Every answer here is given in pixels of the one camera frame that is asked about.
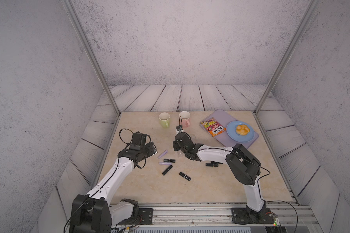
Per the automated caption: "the purple lipstick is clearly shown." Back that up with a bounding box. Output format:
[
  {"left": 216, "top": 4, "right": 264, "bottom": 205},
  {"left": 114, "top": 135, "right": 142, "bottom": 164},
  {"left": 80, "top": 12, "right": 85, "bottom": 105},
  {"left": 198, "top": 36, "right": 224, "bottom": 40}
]
[
  {"left": 157, "top": 150, "right": 168, "bottom": 159},
  {"left": 158, "top": 162, "right": 172, "bottom": 166}
]

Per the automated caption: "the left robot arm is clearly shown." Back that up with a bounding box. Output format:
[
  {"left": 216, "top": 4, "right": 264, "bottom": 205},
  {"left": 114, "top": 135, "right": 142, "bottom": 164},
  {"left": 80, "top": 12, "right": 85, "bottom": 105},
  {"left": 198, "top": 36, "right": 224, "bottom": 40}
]
[{"left": 63, "top": 132, "right": 157, "bottom": 233}]

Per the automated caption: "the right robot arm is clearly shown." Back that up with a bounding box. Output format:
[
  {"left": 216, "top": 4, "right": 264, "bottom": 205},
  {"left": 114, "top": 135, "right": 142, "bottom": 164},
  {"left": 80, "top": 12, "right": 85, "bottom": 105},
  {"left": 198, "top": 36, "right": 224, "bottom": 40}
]
[{"left": 173, "top": 132, "right": 266, "bottom": 213}]

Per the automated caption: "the clear acrylic lipstick organizer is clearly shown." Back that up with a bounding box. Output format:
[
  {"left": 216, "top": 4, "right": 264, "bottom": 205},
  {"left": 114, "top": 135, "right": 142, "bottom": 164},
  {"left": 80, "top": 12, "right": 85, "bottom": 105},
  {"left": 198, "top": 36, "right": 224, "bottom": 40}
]
[{"left": 180, "top": 135, "right": 196, "bottom": 160}]

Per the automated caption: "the black lipstick upper left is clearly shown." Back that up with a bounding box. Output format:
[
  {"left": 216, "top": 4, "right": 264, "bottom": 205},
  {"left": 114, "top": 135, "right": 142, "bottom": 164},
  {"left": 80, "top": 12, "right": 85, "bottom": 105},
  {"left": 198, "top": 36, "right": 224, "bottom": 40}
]
[{"left": 163, "top": 159, "right": 176, "bottom": 163}]

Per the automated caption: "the pink mug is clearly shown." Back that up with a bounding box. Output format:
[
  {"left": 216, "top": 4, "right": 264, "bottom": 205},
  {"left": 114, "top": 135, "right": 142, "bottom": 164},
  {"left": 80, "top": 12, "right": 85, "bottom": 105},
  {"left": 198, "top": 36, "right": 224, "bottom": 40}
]
[{"left": 179, "top": 111, "right": 191, "bottom": 129}]

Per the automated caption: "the black lipstick left diagonal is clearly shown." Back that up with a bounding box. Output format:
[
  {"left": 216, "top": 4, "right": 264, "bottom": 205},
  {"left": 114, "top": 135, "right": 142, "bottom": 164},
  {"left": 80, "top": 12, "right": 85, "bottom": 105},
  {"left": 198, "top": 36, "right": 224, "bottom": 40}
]
[{"left": 162, "top": 165, "right": 173, "bottom": 176}]

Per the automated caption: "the green mug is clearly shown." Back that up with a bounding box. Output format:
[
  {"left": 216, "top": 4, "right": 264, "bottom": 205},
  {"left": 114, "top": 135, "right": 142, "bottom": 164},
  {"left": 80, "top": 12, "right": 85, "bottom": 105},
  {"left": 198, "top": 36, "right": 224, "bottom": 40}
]
[{"left": 158, "top": 112, "right": 171, "bottom": 128}]

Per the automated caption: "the black lipstick centre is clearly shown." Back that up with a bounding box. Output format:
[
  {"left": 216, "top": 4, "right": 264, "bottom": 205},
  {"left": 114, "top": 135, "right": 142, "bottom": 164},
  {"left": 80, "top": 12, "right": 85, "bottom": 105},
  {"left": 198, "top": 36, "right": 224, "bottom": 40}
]
[{"left": 179, "top": 172, "right": 191, "bottom": 181}]

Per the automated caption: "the candy bag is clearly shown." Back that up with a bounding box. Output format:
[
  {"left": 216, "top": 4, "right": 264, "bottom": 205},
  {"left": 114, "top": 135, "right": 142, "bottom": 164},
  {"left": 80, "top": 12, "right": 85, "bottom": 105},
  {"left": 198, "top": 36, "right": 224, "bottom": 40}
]
[{"left": 201, "top": 117, "right": 226, "bottom": 137}]

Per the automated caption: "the black lipstick right lower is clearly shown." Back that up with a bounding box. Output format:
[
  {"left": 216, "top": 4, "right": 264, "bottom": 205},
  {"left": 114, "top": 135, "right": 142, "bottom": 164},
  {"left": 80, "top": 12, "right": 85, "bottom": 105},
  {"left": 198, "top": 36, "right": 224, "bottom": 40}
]
[{"left": 205, "top": 163, "right": 219, "bottom": 167}]

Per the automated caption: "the lavender tray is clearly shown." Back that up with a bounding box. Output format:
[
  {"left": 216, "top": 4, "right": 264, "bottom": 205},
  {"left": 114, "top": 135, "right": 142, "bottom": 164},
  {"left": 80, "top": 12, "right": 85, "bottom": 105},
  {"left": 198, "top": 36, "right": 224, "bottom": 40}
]
[{"left": 199, "top": 110, "right": 259, "bottom": 148}]

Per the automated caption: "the blue plate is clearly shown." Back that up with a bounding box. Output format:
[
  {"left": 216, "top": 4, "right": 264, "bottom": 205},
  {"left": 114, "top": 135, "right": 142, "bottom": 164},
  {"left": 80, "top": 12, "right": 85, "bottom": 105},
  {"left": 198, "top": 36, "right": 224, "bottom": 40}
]
[{"left": 226, "top": 121, "right": 255, "bottom": 143}]

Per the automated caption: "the bread roll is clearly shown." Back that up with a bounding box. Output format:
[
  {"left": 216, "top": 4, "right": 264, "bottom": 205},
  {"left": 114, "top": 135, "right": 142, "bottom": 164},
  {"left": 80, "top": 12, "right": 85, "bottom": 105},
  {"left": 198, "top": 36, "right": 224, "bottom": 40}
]
[{"left": 236, "top": 124, "right": 250, "bottom": 136}]

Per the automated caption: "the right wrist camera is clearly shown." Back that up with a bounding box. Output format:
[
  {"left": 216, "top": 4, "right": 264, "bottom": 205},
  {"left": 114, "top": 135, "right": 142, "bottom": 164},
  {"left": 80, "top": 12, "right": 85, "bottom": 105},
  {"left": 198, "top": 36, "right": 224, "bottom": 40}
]
[{"left": 176, "top": 125, "right": 183, "bottom": 134}]

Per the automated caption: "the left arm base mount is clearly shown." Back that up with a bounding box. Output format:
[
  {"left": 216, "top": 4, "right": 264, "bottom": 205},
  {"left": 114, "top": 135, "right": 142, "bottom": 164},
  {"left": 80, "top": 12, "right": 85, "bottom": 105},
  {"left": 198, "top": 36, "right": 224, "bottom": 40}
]
[{"left": 119, "top": 199, "right": 153, "bottom": 225}]

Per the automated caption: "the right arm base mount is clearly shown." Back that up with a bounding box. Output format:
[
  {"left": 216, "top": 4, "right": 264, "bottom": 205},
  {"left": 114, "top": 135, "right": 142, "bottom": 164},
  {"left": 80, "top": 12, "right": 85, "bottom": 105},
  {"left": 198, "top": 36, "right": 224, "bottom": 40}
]
[{"left": 231, "top": 204, "right": 276, "bottom": 225}]

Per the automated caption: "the aluminium rail front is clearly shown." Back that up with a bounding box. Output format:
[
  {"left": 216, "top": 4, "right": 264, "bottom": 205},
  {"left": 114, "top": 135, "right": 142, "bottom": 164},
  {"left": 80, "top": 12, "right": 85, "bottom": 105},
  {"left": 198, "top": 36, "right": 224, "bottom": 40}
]
[{"left": 65, "top": 203, "right": 321, "bottom": 233}]

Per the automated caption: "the left aluminium frame post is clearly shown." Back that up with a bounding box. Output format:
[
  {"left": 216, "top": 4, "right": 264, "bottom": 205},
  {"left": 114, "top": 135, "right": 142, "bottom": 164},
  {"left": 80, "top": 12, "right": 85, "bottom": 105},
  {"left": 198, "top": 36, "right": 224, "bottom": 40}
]
[{"left": 62, "top": 0, "right": 121, "bottom": 116}]

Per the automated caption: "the aluminium frame post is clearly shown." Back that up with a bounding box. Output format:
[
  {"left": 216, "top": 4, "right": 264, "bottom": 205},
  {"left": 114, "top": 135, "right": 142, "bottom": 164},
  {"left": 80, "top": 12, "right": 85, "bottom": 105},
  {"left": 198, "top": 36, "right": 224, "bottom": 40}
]
[
  {"left": 62, "top": 0, "right": 121, "bottom": 116},
  {"left": 254, "top": 0, "right": 320, "bottom": 116}
]

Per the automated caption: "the right aluminium frame post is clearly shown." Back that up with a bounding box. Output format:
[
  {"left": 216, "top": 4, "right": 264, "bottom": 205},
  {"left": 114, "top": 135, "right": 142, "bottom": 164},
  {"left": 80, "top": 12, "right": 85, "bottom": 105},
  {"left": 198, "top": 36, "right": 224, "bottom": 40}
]
[{"left": 254, "top": 0, "right": 320, "bottom": 116}]

